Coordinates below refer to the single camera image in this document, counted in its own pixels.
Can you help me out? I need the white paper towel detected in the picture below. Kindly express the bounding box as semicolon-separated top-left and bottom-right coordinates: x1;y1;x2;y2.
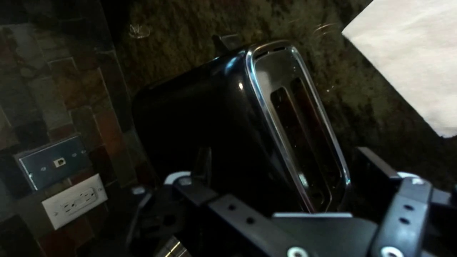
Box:
342;0;457;138

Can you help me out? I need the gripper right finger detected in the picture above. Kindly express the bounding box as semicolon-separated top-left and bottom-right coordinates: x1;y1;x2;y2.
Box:
352;146;457;257

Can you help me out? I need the white wall socket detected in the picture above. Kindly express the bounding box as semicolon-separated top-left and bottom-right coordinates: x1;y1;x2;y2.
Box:
41;174;108;230

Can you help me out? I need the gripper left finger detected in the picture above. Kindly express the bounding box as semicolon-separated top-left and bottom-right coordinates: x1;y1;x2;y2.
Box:
130;148;315;257

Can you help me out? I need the metal switch plate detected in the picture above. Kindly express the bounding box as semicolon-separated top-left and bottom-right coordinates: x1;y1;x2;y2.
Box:
14;135;90;191

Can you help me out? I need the black and chrome toaster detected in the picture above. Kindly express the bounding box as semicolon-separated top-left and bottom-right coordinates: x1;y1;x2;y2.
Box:
130;34;352;218

